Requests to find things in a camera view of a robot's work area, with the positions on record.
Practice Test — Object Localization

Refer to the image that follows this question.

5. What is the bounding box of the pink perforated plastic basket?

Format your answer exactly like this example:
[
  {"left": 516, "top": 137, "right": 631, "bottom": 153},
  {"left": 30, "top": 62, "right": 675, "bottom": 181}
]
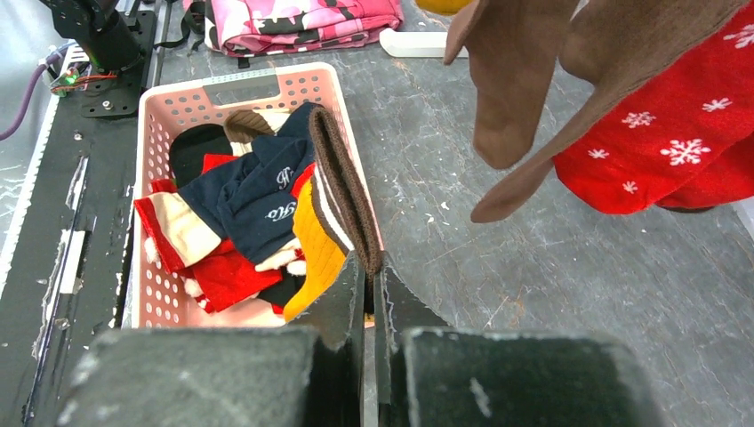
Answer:
[{"left": 132, "top": 62, "right": 383, "bottom": 328}]

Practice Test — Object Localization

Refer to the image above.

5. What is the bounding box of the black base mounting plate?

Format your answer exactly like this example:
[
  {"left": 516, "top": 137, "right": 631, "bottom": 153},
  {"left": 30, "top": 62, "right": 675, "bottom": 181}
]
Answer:
[{"left": 1, "top": 12, "right": 157, "bottom": 426}]

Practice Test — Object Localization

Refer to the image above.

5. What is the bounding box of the pink camouflage folded cloth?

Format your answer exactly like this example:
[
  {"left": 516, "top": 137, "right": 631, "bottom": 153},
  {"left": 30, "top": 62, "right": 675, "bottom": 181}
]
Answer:
[{"left": 182, "top": 0, "right": 404, "bottom": 58}]

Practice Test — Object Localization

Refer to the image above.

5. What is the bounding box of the black cloth in basket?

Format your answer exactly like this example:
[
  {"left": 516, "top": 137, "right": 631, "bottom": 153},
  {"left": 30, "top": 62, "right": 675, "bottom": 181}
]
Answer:
[{"left": 169, "top": 124, "right": 233, "bottom": 188}]

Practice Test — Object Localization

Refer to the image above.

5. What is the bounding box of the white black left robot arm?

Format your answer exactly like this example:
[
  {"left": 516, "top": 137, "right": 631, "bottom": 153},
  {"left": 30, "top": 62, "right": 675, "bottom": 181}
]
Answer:
[{"left": 41, "top": 0, "right": 143, "bottom": 72}]

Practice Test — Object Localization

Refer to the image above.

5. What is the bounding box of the yellow cloth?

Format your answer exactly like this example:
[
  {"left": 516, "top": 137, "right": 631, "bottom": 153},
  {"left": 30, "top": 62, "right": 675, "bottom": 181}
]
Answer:
[{"left": 414, "top": 0, "right": 471, "bottom": 16}]

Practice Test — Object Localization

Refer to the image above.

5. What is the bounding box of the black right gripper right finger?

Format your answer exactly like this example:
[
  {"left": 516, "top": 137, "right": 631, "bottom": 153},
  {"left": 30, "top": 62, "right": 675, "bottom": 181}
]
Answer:
[{"left": 374, "top": 265, "right": 664, "bottom": 426}]

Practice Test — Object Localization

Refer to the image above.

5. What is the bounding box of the brown striped sock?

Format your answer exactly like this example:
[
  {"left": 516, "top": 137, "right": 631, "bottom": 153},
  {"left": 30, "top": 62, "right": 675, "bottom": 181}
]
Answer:
[{"left": 444, "top": 1, "right": 745, "bottom": 223}]

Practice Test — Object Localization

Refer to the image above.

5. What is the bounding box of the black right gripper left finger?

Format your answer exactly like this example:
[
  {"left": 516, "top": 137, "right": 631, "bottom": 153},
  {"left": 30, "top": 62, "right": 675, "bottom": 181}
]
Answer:
[{"left": 55, "top": 254, "right": 365, "bottom": 426}]

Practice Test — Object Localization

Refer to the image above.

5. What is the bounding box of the red white santa sock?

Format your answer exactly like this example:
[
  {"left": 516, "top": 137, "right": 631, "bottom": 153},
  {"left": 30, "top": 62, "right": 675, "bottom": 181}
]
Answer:
[{"left": 553, "top": 2, "right": 753, "bottom": 214}]

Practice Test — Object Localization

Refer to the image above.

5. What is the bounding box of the white metal drying rack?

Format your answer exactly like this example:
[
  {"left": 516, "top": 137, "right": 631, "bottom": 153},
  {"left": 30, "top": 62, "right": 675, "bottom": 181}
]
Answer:
[{"left": 379, "top": 28, "right": 447, "bottom": 59}]

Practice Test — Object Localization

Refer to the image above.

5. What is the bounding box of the navy blue sock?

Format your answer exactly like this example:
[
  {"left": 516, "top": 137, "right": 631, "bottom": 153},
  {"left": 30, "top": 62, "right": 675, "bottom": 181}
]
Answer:
[{"left": 178, "top": 102, "right": 319, "bottom": 264}]

